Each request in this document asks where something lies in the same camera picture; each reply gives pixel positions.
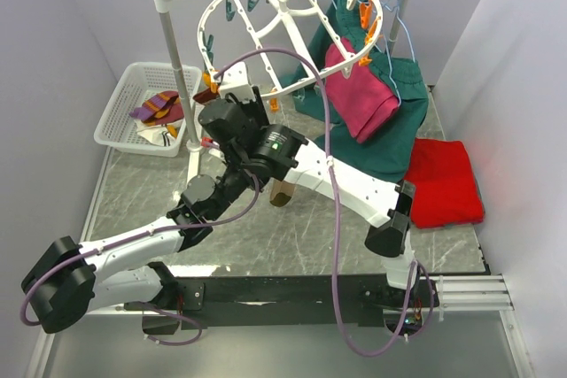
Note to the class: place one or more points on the maroon orange striped sock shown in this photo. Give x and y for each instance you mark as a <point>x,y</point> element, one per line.
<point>205,96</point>

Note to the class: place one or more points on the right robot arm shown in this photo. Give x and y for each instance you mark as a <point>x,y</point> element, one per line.
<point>247,141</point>

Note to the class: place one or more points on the red folded cloth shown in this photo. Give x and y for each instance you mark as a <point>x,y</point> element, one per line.
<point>446,189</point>

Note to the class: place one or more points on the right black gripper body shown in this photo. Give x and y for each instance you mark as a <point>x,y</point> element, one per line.
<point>253,109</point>

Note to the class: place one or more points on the green garment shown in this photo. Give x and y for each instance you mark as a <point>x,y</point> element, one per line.
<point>386,155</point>

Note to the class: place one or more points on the beige hanging sock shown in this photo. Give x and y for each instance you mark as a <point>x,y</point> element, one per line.
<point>281,193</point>

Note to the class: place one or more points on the white round clip hanger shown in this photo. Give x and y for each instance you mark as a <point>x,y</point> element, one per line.
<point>286,13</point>

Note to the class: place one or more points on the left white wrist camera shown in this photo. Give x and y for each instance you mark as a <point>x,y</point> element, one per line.
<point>212,148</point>

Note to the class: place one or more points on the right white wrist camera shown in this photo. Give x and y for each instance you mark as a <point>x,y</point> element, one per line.
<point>235,81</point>

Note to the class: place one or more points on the light blue wire hanger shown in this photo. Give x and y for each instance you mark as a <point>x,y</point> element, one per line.
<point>397,9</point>

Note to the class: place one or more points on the white plastic basket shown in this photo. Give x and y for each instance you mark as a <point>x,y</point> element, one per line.
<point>139,82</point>

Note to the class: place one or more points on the purple orange striped sock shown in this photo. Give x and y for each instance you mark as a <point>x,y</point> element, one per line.
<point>150,107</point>

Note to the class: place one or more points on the black base bar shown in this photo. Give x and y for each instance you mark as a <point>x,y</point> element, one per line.
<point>233,301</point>

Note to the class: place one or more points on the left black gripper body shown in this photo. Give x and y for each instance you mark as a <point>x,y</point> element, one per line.
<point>234,182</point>

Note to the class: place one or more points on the orange sock in basket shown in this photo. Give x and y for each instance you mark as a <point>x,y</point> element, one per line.
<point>172,131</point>

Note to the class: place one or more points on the pink garment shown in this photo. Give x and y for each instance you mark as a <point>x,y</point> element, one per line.
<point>362,101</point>

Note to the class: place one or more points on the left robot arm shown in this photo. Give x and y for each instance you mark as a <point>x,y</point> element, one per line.
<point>69,279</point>

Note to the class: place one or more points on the white sock black stripes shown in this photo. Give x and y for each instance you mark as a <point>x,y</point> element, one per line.
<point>155,135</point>

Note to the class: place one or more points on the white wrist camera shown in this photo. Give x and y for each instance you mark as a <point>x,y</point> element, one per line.
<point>235,81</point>
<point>212,148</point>

